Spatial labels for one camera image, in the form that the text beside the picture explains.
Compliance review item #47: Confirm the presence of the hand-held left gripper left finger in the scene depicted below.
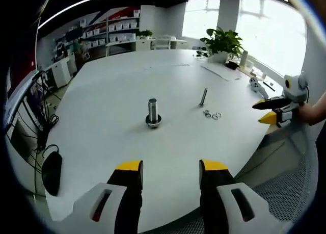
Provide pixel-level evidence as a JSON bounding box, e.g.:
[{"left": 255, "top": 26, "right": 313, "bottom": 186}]
[{"left": 72, "top": 160, "right": 143, "bottom": 234}]

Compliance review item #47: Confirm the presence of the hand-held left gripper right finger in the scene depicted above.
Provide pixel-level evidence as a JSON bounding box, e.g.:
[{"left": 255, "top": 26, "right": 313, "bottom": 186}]
[{"left": 199, "top": 159, "right": 288, "bottom": 234}]

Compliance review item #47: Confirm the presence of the thin threaded steel stud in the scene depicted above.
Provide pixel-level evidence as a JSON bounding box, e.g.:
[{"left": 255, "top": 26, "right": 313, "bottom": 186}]
[{"left": 199, "top": 88, "right": 208, "bottom": 108}]

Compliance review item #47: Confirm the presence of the large black washer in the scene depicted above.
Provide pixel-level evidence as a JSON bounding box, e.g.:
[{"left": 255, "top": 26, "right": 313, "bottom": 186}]
[{"left": 145, "top": 114, "right": 164, "bottom": 126}]

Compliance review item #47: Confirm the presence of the thick threaded steel stud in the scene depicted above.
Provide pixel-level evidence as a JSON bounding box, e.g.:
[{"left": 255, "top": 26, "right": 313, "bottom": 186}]
[{"left": 145, "top": 98, "right": 164, "bottom": 129}]

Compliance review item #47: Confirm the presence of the person's right hand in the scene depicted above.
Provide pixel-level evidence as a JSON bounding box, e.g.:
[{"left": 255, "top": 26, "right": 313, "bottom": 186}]
[{"left": 298, "top": 103, "right": 314, "bottom": 126}]

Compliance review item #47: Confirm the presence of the white game controller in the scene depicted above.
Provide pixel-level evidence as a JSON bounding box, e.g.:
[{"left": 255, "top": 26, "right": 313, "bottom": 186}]
[{"left": 249, "top": 77, "right": 268, "bottom": 97}]

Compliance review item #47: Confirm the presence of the white bottle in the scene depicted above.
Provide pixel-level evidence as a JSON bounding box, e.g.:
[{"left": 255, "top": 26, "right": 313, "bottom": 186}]
[{"left": 239, "top": 50, "right": 248, "bottom": 68}]

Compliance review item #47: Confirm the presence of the grey mesh office chair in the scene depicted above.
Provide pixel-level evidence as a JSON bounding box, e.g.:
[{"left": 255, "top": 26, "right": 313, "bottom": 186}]
[{"left": 234, "top": 109, "right": 319, "bottom": 234}]

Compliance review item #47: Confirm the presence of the white paper sheet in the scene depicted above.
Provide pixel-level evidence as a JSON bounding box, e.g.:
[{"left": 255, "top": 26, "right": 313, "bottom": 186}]
[{"left": 201, "top": 64, "right": 242, "bottom": 81}]

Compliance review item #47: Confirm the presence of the large window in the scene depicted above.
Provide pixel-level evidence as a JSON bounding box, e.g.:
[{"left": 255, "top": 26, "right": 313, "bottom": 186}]
[{"left": 182, "top": 0, "right": 306, "bottom": 76}]

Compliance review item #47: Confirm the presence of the black computer mouse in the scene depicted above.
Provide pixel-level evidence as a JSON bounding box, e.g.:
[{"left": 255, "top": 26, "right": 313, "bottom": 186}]
[{"left": 41, "top": 151, "right": 63, "bottom": 196}]

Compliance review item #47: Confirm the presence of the large potted green plant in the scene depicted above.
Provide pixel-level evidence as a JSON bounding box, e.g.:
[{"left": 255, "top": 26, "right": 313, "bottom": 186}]
[{"left": 200, "top": 27, "right": 245, "bottom": 64}]

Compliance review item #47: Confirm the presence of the computer monitor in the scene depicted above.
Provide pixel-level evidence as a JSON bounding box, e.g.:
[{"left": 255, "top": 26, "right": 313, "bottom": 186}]
[{"left": 6, "top": 74, "right": 45, "bottom": 125}]

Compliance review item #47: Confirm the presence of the white cabinet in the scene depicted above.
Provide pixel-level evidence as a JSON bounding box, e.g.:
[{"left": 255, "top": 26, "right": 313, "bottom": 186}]
[{"left": 49, "top": 58, "right": 77, "bottom": 88}]

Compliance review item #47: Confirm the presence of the small potted green plant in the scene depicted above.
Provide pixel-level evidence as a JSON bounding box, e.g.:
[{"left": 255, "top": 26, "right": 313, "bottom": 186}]
[{"left": 136, "top": 30, "right": 154, "bottom": 40}]

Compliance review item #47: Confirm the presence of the shelf with white bins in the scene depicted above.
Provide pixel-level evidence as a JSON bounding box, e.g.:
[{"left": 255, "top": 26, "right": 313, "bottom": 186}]
[{"left": 55, "top": 8, "right": 141, "bottom": 56}]

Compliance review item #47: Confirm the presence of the ceiling light strip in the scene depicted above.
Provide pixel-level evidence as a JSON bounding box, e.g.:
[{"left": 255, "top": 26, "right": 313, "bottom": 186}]
[{"left": 38, "top": 0, "right": 186, "bottom": 30}]

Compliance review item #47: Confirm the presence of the tangle of black cables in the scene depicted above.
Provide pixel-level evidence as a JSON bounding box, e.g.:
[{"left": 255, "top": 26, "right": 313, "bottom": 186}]
[{"left": 15, "top": 70, "right": 61, "bottom": 168}]

